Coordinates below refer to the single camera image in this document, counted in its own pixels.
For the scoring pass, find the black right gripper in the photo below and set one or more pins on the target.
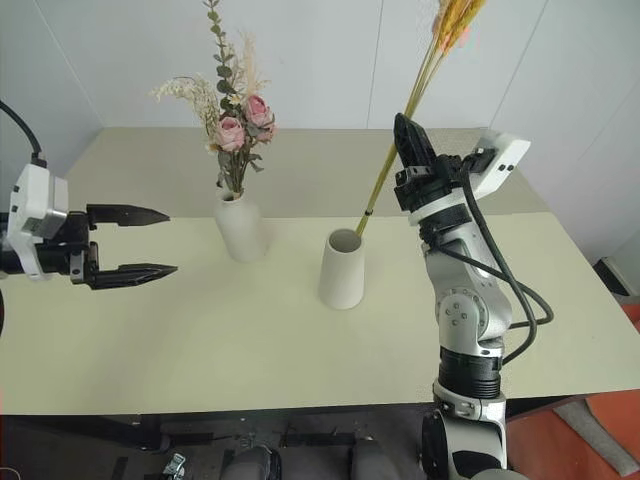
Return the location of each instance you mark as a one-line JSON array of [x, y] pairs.
[[427, 187]]

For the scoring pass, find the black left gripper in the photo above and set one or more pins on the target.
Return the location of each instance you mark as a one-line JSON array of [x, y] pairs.
[[75, 250]]

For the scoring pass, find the yellow wheat stalk bouquet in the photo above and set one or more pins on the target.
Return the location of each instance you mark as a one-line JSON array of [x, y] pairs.
[[425, 75]]

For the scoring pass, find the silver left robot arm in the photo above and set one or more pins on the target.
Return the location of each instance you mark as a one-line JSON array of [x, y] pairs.
[[9, 257]]

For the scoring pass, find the pink rose flower bouquet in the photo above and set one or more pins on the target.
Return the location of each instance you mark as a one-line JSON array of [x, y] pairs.
[[234, 130]]

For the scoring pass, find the white bottle-shaped vase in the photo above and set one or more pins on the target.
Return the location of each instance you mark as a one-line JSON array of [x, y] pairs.
[[241, 227]]

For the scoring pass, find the white conical vase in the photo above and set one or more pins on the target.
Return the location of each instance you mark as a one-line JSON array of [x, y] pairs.
[[341, 275]]

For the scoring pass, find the small metal clamp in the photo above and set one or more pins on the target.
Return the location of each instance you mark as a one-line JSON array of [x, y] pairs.
[[175, 465]]

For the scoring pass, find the grey foam pad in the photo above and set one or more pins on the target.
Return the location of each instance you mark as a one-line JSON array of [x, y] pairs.
[[595, 425]]

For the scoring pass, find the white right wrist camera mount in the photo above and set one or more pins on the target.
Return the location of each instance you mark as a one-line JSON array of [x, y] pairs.
[[502, 165]]

